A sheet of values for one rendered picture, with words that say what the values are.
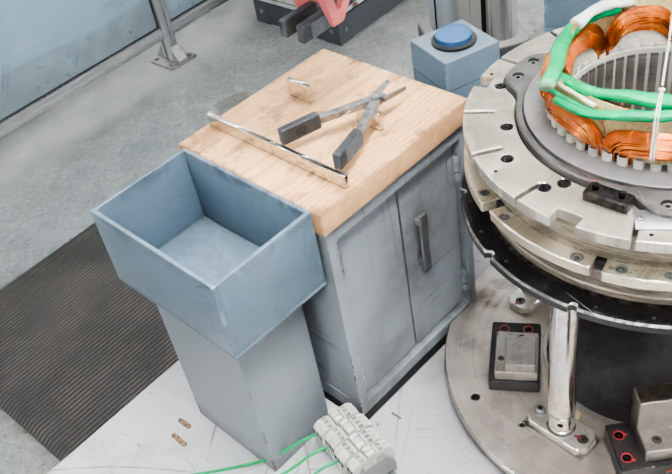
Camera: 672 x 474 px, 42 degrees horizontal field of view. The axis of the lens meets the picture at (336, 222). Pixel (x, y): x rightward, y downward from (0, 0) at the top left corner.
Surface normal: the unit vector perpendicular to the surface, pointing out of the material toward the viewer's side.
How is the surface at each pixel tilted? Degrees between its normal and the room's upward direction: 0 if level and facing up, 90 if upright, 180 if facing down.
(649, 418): 90
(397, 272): 90
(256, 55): 0
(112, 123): 0
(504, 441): 0
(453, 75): 90
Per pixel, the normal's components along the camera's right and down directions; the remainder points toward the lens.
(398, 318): 0.72, 0.36
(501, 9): 0.20, 0.61
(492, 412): -0.15, -0.75
